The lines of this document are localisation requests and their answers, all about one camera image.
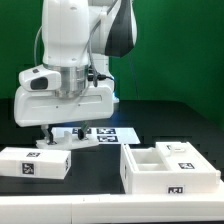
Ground white front panel with peg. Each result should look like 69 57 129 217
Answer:
156 142 215 173

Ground grey camera cable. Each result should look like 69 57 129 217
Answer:
33 26 44 68

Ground flat white panel four tags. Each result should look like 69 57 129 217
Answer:
52 127 140 144

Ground white L-shaped obstacle frame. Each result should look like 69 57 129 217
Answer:
0 182 224 224

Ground white door panel with peg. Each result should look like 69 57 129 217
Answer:
36 131 99 150

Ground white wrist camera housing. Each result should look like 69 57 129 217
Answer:
19 66 62 92

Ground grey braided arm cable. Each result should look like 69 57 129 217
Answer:
84 0 116 88

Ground white cabinet drawer box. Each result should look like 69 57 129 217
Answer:
0 147 71 179

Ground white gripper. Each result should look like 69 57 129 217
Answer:
14 80 114 145

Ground white cabinet body box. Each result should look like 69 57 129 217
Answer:
120 144 222 194

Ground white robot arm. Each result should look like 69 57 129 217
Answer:
14 0 137 149

